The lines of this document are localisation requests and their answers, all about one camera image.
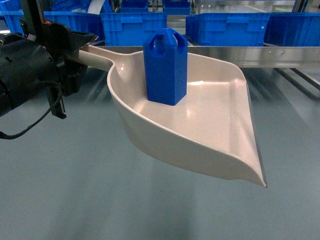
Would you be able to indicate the blue plastic crate right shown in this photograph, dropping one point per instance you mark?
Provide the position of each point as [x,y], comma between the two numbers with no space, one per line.
[227,29]

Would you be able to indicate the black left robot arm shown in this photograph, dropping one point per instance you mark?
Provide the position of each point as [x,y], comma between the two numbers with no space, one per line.
[37,61]

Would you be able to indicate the blue plastic crate left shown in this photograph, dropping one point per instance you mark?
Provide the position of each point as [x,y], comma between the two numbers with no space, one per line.
[131,29]

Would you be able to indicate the blue plastic crate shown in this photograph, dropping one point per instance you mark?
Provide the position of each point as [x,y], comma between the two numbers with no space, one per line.
[227,29]
[131,29]

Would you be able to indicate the blue crate far right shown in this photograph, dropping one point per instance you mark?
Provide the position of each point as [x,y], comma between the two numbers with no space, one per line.
[293,29]

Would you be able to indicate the beige plastic dustpan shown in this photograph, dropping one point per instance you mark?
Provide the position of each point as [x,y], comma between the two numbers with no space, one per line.
[210,131]

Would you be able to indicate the blue plastic part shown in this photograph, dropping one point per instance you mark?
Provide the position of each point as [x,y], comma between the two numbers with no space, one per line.
[166,65]

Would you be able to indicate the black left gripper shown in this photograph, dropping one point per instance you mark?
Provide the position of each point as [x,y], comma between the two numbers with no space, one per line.
[59,40]

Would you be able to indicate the blue crate rear left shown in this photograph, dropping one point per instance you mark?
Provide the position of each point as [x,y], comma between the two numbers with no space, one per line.
[76,21]

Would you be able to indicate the steel shelf rack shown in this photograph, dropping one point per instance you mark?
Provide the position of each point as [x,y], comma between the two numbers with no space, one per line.
[299,66]

